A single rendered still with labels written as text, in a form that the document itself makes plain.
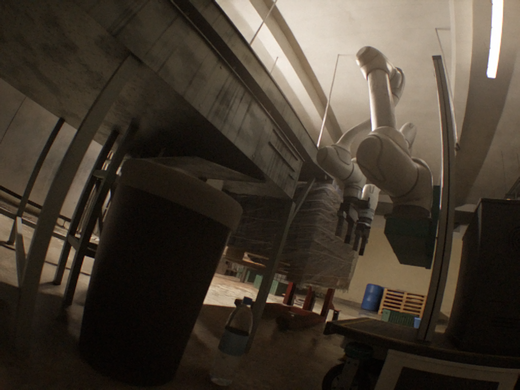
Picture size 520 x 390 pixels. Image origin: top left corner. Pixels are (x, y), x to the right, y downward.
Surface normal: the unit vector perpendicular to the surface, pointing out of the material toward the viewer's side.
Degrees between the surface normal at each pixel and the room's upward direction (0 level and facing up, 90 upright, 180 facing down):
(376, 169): 150
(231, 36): 90
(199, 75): 90
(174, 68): 90
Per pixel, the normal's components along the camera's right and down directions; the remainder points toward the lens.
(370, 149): -0.86, -0.30
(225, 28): 0.81, 0.10
